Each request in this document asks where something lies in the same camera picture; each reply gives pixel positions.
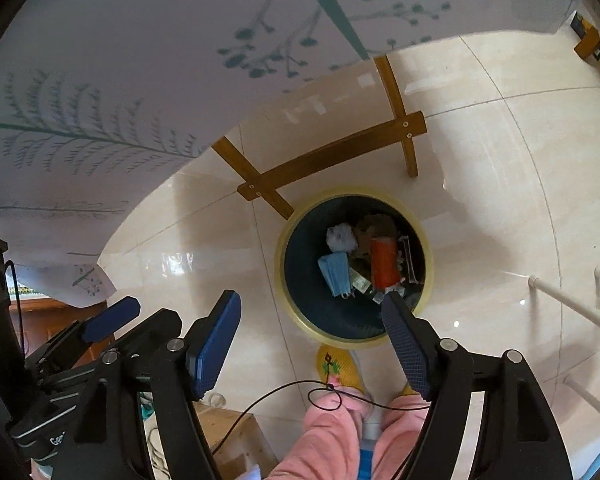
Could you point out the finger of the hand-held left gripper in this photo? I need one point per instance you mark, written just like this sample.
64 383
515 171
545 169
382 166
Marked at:
112 317

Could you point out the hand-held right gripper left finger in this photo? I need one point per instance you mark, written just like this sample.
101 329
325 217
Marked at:
215 340

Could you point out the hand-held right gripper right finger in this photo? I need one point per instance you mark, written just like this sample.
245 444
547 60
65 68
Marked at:
405 340

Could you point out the white and green wrapper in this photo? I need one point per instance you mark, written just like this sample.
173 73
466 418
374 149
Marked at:
360 280

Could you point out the clear plastic packaging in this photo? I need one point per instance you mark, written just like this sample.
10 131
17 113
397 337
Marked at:
410 260

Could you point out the round yellow rim trash bin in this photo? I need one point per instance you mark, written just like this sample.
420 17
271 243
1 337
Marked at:
325 310

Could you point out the blue face mask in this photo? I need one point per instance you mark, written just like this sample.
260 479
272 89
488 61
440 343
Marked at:
335 272

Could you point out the brown pulp carton piece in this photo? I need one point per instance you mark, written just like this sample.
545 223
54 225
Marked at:
375 225

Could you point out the white plastic bag black print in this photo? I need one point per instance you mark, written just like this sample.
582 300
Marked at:
341 237

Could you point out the brown wooden cabinet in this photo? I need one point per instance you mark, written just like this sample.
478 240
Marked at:
45 312

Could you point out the cardboard box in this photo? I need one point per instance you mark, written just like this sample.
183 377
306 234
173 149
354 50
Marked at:
240 440

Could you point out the person's legs in pink pants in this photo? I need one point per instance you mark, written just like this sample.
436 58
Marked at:
330 435

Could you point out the white pipe rack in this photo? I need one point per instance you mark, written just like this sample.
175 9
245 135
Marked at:
570 305

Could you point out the leaf print tablecloth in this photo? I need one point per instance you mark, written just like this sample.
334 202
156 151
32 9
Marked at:
130 85

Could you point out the wooden table frame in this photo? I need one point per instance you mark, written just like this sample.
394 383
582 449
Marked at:
330 152

